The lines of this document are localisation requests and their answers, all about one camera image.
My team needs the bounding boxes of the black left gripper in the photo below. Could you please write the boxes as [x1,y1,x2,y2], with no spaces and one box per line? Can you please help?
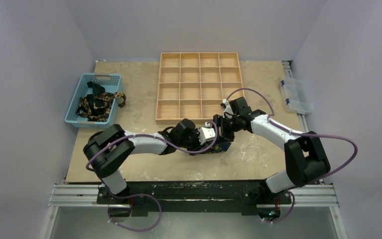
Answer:
[178,128,207,155]

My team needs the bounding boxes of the blue floral tie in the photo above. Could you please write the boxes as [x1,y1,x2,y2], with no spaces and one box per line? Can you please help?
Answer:
[205,139,232,154]

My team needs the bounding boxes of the wooden compartment tray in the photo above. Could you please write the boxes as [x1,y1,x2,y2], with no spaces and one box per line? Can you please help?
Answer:
[155,52,245,124]

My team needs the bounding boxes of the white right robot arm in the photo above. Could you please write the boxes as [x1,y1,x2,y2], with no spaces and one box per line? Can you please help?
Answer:
[213,97,331,203]

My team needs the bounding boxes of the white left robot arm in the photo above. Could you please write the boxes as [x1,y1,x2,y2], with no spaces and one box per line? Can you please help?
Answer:
[83,119,218,204]

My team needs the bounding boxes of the clear plastic box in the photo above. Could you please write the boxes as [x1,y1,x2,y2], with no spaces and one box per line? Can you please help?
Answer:
[279,77,312,115]

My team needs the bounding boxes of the leopard print tie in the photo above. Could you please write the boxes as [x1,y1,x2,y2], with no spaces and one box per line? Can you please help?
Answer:
[76,92,126,122]

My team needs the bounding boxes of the blue plastic basket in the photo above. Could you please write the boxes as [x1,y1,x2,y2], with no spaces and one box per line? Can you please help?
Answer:
[65,73,126,128]

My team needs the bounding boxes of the black tie in basket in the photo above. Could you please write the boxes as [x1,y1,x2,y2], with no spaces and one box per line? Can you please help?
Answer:
[86,81,105,109]

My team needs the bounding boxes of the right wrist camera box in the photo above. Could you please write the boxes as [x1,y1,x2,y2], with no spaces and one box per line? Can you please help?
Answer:
[220,99,233,119]

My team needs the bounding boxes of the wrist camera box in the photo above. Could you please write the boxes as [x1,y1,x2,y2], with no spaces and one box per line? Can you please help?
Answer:
[220,99,233,119]
[198,121,216,145]

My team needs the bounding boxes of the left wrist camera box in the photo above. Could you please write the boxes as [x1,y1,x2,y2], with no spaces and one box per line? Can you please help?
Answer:
[198,121,216,145]

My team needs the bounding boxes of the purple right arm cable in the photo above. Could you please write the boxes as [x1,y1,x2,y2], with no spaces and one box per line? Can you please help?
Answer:
[225,88,359,224]

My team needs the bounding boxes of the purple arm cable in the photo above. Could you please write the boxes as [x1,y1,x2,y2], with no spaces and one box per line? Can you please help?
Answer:
[85,120,219,202]
[225,88,359,224]

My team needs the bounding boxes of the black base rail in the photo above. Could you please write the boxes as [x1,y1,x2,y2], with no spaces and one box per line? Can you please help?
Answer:
[96,180,292,219]

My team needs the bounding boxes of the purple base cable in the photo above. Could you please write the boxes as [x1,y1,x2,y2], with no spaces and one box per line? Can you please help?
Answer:
[107,193,163,232]

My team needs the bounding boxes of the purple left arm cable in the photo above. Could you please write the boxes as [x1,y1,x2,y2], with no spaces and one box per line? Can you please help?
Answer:
[85,120,219,202]

